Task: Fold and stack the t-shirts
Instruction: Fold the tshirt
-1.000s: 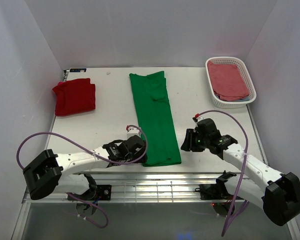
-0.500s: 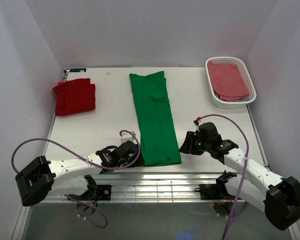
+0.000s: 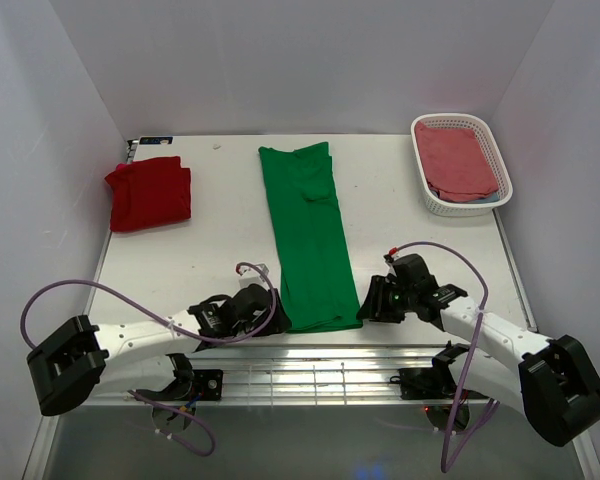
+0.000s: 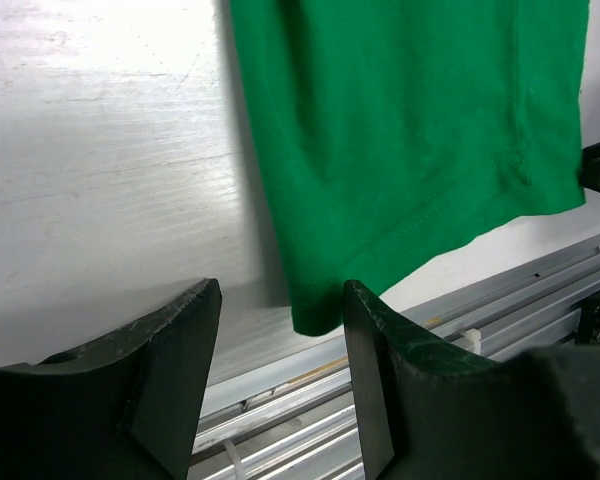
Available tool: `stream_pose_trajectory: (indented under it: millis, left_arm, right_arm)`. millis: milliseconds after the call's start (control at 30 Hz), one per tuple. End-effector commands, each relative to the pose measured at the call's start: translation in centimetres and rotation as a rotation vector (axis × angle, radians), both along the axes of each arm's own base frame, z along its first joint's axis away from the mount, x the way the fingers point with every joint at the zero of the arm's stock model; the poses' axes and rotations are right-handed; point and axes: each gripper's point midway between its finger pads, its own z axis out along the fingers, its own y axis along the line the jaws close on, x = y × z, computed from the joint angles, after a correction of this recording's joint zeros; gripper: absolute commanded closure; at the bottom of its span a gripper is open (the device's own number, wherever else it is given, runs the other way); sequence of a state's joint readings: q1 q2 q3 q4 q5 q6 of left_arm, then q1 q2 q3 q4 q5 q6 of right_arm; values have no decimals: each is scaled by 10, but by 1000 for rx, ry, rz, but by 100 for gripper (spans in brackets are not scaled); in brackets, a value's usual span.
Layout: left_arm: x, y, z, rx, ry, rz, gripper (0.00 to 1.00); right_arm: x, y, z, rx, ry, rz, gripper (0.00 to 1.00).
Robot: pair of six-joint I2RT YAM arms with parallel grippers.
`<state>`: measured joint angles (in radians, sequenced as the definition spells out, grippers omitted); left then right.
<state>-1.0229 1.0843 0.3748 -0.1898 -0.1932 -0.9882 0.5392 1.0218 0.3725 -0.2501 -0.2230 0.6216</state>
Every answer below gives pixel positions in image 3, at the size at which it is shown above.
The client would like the white perforated plastic basket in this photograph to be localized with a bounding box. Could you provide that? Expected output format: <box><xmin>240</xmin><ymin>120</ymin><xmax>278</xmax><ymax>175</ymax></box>
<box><xmin>411</xmin><ymin>113</ymin><xmax>513</xmax><ymax>217</ymax></box>

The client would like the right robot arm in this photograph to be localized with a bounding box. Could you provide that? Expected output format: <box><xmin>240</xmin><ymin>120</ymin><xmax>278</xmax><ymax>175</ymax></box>
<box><xmin>358</xmin><ymin>254</ymin><xmax>600</xmax><ymax>447</ymax></box>

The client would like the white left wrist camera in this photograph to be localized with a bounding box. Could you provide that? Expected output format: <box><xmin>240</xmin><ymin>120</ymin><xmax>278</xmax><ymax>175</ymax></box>
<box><xmin>236</xmin><ymin>263</ymin><xmax>269</xmax><ymax>288</ymax></box>

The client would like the pink t shirt in basket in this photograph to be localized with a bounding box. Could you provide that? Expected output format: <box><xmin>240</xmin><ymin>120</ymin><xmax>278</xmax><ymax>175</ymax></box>
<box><xmin>415</xmin><ymin>122</ymin><xmax>499</xmax><ymax>203</ymax></box>

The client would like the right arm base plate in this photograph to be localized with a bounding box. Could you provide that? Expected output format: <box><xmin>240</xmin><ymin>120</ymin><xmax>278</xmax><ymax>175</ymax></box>
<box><xmin>390</xmin><ymin>367</ymin><xmax>496</xmax><ymax>402</ymax></box>

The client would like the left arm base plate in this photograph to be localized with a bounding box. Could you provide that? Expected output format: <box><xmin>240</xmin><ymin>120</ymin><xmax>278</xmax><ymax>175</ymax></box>
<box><xmin>138</xmin><ymin>369</ymin><xmax>224</xmax><ymax>402</ymax></box>

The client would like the folded red t shirt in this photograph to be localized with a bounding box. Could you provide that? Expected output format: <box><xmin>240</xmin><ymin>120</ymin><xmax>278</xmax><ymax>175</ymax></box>
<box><xmin>104</xmin><ymin>156</ymin><xmax>191</xmax><ymax>233</ymax></box>

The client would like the blue label sticker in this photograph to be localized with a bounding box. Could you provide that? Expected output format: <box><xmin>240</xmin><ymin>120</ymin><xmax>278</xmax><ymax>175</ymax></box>
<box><xmin>139</xmin><ymin>136</ymin><xmax>173</xmax><ymax>145</ymax></box>

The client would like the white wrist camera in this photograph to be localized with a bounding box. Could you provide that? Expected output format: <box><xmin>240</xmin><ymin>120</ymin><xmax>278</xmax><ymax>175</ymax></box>
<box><xmin>236</xmin><ymin>263</ymin><xmax>269</xmax><ymax>288</ymax></box>
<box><xmin>384</xmin><ymin>247</ymin><xmax>400</xmax><ymax>277</ymax></box>

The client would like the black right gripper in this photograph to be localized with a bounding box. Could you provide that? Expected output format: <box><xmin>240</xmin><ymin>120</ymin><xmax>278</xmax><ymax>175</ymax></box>
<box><xmin>356</xmin><ymin>275</ymin><xmax>416</xmax><ymax>324</ymax></box>

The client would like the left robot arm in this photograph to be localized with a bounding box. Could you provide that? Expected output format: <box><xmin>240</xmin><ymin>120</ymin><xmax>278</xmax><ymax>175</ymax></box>
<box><xmin>27</xmin><ymin>284</ymin><xmax>291</xmax><ymax>417</ymax></box>

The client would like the aluminium rail frame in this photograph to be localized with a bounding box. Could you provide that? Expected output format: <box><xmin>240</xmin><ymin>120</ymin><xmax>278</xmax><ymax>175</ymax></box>
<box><xmin>22</xmin><ymin>342</ymin><xmax>600</xmax><ymax>480</ymax></box>

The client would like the green t shirt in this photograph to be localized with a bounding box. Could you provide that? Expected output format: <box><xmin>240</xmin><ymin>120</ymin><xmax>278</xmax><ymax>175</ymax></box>
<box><xmin>258</xmin><ymin>142</ymin><xmax>363</xmax><ymax>333</ymax></box>

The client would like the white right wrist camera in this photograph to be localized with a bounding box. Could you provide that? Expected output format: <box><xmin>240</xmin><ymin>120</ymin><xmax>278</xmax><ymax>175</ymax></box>
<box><xmin>384</xmin><ymin>247</ymin><xmax>400</xmax><ymax>277</ymax></box>

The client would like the light blue t shirt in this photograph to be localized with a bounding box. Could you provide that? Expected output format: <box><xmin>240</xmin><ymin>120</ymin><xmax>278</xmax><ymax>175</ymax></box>
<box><xmin>473</xmin><ymin>192</ymin><xmax>499</xmax><ymax>204</ymax></box>

